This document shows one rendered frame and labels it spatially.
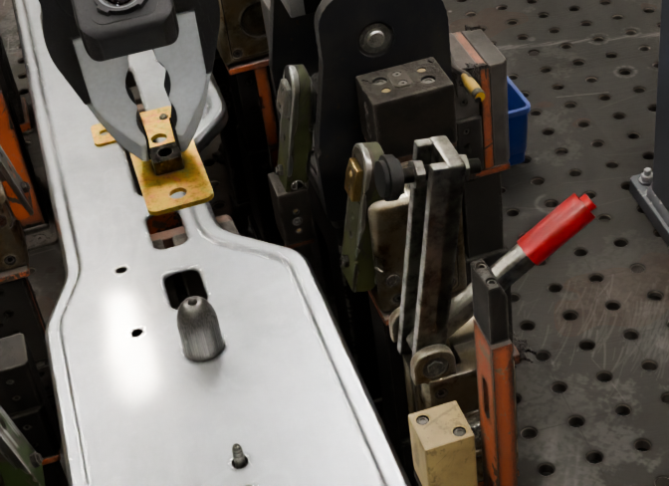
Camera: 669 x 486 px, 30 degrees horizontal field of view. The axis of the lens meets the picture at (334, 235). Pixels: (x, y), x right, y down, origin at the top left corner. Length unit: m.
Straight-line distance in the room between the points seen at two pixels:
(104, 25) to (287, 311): 0.46
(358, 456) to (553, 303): 0.59
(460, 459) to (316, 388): 0.16
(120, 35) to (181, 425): 0.41
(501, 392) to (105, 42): 0.32
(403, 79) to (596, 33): 0.92
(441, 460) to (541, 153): 0.90
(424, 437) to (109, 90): 0.29
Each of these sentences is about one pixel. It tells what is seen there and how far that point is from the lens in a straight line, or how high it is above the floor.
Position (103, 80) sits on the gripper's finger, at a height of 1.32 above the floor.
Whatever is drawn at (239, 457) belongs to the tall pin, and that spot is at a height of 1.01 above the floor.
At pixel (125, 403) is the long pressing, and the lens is 0.95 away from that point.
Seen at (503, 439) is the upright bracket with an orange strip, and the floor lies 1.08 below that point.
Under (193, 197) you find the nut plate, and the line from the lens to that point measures 0.70.
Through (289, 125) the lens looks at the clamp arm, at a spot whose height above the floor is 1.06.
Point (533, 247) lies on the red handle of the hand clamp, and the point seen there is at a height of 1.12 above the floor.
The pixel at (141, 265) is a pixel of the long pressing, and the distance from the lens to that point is 1.07.
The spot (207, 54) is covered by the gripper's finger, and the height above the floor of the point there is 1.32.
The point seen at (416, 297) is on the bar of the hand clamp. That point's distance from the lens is 0.85.
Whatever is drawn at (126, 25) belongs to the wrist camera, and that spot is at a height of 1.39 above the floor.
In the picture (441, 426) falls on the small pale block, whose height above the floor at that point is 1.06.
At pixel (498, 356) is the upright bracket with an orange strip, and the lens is 0.73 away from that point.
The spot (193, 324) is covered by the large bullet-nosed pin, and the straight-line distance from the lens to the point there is 0.95.
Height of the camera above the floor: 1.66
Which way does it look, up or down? 38 degrees down
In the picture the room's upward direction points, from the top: 8 degrees counter-clockwise
